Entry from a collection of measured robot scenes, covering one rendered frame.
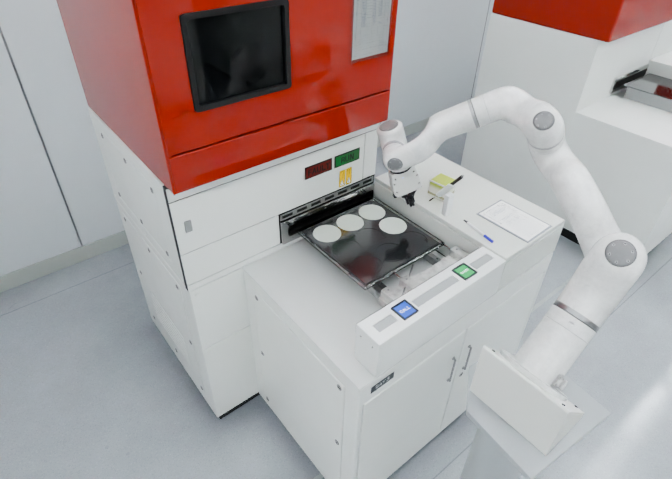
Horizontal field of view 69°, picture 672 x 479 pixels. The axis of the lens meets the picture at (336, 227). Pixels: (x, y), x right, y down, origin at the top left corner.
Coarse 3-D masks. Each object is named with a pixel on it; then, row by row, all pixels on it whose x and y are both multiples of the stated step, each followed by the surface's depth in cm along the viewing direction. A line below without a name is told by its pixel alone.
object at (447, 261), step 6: (444, 258) 168; (450, 258) 168; (438, 264) 166; (444, 264) 166; (450, 264) 166; (426, 270) 163; (432, 270) 163; (438, 270) 163; (414, 276) 161; (420, 276) 161; (426, 276) 161; (432, 276) 161; (420, 282) 158; (396, 288) 156; (402, 288) 156; (378, 300) 153; (384, 300) 152
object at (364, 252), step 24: (336, 216) 183; (360, 216) 183; (384, 216) 184; (312, 240) 172; (336, 240) 172; (360, 240) 172; (384, 240) 172; (408, 240) 173; (432, 240) 173; (360, 264) 162; (384, 264) 162
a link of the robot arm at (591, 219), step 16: (528, 144) 139; (560, 144) 135; (544, 160) 140; (560, 160) 136; (576, 160) 134; (544, 176) 139; (560, 176) 131; (576, 176) 129; (560, 192) 131; (576, 192) 128; (592, 192) 127; (576, 208) 128; (592, 208) 126; (608, 208) 128; (576, 224) 130; (592, 224) 128; (608, 224) 129; (592, 240) 130
